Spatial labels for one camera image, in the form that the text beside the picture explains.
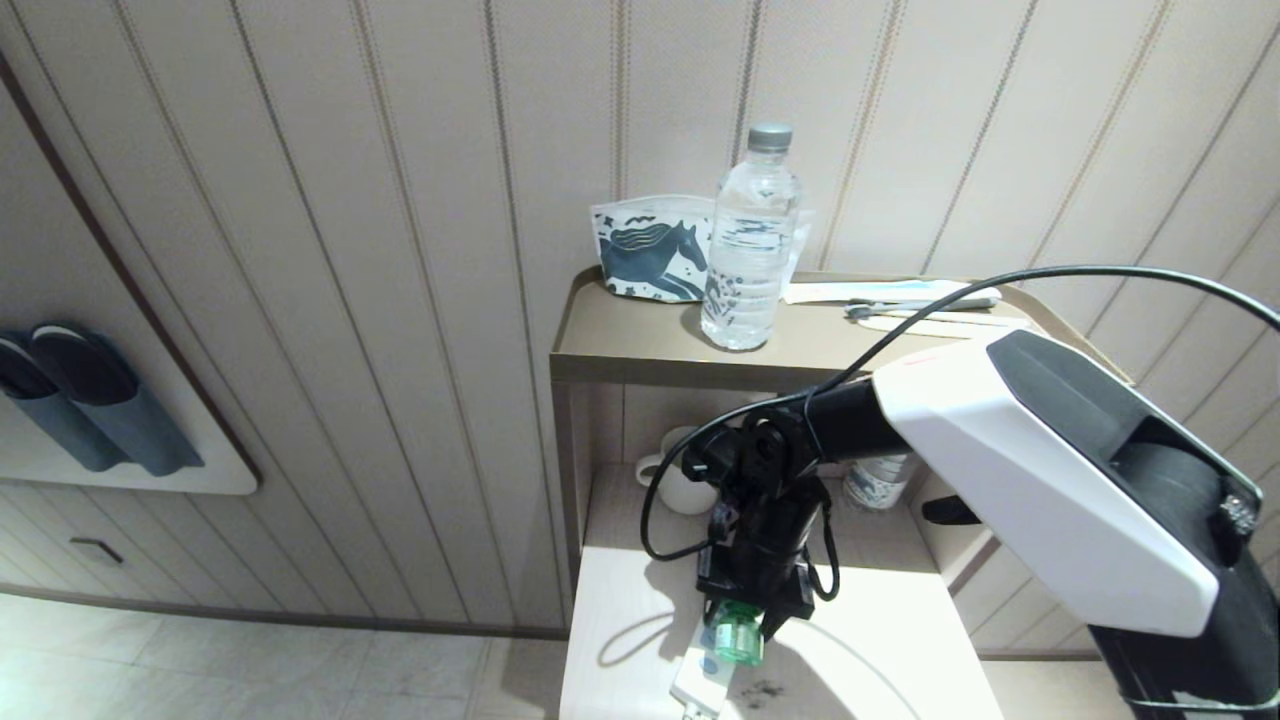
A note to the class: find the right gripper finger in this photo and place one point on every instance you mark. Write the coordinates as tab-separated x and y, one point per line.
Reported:
780	618

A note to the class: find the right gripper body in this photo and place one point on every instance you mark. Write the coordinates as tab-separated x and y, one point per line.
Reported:
770	540

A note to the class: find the green mosquito repellent device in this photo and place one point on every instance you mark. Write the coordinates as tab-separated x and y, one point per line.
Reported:
735	638

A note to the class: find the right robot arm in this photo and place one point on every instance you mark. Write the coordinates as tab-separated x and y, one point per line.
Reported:
1050	480

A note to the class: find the white power strip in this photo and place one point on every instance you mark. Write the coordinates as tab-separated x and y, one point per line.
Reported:
700	685

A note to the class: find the white mug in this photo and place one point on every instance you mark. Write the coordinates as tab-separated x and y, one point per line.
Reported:
680	485

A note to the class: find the small labelled water bottle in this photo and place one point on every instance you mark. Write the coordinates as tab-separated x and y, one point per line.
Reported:
875	480

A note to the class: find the beige open shelf unit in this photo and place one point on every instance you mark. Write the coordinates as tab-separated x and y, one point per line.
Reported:
640	340

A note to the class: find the white packaged comb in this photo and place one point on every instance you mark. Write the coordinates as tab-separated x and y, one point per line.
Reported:
950	322

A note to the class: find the clear plastic water bottle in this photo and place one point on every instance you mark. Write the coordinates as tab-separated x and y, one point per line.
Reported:
748	250

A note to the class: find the horse print pouch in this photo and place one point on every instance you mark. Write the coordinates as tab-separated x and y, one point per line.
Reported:
650	255

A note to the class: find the white slipper holder panel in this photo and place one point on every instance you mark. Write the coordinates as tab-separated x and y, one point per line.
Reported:
210	470

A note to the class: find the dark blue slipper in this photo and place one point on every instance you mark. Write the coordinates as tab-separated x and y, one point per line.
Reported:
100	400
40	415

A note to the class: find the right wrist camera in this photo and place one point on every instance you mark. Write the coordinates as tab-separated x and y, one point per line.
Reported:
722	522

